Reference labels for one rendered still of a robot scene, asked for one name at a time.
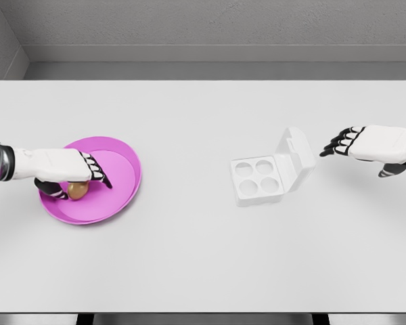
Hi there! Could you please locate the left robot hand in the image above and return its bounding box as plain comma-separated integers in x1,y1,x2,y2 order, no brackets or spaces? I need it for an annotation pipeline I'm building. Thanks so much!
33,148,114,200

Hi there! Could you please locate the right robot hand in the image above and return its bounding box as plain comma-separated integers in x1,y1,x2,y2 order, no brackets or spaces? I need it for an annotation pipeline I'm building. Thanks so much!
319,125,406,178

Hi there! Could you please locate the brown egg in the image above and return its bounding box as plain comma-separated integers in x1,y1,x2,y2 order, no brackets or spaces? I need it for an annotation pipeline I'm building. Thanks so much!
67,181,89,200

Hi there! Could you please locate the white egg box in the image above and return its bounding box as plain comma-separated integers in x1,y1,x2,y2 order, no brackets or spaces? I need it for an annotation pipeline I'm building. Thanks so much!
229,126,317,208

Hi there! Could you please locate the pink round plate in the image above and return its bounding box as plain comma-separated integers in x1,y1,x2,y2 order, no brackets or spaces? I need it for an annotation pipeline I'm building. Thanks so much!
39,135,143,225

